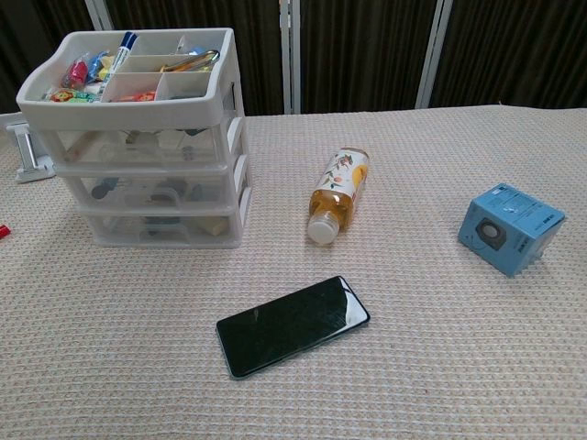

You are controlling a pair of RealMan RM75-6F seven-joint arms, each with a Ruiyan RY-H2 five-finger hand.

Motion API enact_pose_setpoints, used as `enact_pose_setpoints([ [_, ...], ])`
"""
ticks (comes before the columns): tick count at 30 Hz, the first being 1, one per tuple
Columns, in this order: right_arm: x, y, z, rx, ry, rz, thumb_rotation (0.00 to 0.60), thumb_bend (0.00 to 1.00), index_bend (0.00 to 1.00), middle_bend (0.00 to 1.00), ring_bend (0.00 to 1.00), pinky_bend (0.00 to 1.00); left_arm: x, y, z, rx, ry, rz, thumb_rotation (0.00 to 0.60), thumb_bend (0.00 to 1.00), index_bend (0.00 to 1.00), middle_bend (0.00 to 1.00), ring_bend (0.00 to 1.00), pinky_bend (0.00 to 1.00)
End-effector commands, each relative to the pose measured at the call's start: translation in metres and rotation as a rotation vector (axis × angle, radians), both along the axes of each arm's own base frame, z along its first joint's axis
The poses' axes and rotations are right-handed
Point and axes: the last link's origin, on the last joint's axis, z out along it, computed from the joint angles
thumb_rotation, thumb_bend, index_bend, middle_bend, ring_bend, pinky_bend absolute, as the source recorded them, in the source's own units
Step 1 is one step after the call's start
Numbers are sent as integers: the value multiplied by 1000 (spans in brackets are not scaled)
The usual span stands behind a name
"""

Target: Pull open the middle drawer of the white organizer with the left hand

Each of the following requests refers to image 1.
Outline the clear plastic drawer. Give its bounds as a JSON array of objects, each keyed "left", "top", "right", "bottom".
[
  {"left": 84, "top": 209, "right": 234, "bottom": 248},
  {"left": 63, "top": 168, "right": 233, "bottom": 208},
  {"left": 43, "top": 119, "right": 231, "bottom": 167}
]

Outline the amber tea bottle floral label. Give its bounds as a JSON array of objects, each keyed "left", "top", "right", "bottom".
[{"left": 305, "top": 146, "right": 371, "bottom": 244}]

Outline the black smartphone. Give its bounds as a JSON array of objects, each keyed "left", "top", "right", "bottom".
[{"left": 215, "top": 274, "right": 371, "bottom": 380}]

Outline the beige woven tablecloth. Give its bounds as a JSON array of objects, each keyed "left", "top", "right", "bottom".
[{"left": 0, "top": 104, "right": 587, "bottom": 440}]

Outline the black folding partition screen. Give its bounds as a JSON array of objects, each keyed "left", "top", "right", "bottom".
[{"left": 0, "top": 0, "right": 587, "bottom": 116}]

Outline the blue speaker carton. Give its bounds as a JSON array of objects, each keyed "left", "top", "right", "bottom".
[{"left": 457, "top": 182, "right": 567, "bottom": 279}]

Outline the blue capped whiteboard marker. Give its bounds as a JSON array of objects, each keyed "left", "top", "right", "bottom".
[{"left": 98, "top": 30, "right": 139, "bottom": 95}]

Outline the blue snack packet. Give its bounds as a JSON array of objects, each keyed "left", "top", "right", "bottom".
[{"left": 89, "top": 52, "right": 114, "bottom": 77}]

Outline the green lion packet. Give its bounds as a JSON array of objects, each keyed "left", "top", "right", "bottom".
[{"left": 43, "top": 87, "right": 100, "bottom": 105}]

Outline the red candy packet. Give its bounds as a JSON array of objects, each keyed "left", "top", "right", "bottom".
[{"left": 61, "top": 59, "right": 91, "bottom": 88}]

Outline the white compartment organizer box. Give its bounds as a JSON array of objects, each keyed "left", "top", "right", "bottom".
[{"left": 16, "top": 27, "right": 253, "bottom": 251}]

